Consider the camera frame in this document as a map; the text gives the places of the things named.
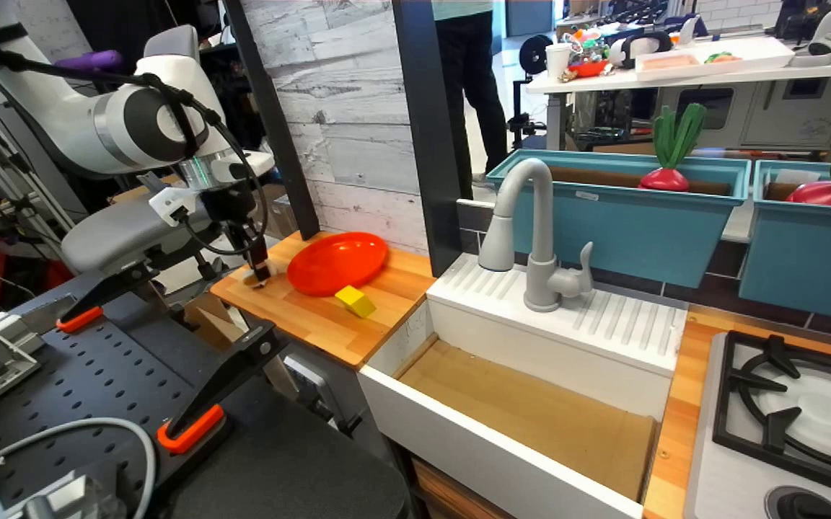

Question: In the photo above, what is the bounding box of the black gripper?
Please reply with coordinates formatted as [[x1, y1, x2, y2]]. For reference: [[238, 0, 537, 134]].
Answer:
[[199, 183, 270, 282]]

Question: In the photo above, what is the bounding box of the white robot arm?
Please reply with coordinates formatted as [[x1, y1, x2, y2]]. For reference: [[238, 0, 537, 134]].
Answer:
[[0, 20, 273, 277]]

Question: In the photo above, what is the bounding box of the orange plastic plate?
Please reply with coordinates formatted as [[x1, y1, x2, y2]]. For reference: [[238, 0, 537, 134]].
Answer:
[[287, 231, 390, 297]]

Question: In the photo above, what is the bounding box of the yellow wooden block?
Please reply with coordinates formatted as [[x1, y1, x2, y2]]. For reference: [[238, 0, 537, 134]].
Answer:
[[335, 285, 374, 317]]

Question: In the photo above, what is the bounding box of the black perforated mounting board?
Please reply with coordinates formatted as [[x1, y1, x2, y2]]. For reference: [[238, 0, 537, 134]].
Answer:
[[0, 300, 256, 516]]

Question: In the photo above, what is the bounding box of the black orange clamp far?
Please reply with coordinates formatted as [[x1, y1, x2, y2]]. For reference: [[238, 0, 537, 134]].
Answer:
[[54, 267, 165, 334]]

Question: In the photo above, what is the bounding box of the wood-pattern backdrop panel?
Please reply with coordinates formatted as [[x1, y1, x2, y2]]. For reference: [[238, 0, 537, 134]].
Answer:
[[224, 0, 460, 274]]

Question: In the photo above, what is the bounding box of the grey toy faucet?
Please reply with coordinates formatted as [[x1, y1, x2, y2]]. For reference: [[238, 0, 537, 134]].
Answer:
[[478, 160, 593, 311]]

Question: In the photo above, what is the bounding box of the white toy sink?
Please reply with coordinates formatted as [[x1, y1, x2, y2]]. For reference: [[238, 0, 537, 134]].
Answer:
[[357, 255, 685, 519]]

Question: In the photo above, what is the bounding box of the standing person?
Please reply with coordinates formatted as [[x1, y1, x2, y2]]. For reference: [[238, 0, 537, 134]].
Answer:
[[432, 0, 507, 200]]

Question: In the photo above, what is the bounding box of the teal planter box left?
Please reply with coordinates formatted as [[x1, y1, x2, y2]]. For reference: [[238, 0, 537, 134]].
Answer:
[[486, 150, 750, 290]]

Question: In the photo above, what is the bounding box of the teal planter box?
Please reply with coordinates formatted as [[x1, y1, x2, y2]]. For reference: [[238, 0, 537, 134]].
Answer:
[[486, 150, 750, 290], [739, 160, 831, 317]]

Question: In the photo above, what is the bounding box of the toy radish left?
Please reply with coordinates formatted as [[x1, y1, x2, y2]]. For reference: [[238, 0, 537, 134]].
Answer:
[[639, 104, 707, 190]]

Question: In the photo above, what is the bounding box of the toy gas stove top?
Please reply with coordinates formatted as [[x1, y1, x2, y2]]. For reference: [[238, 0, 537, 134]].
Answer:
[[685, 333, 831, 519]]

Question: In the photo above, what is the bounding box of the white background table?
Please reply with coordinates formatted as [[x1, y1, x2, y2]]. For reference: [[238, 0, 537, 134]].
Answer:
[[530, 39, 831, 150]]

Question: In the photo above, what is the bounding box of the teal planter box right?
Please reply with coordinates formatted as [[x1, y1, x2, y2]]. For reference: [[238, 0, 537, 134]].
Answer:
[[739, 160, 831, 317]]

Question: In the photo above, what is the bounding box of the grey cable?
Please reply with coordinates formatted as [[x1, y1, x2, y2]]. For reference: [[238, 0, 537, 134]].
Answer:
[[0, 416, 160, 519]]

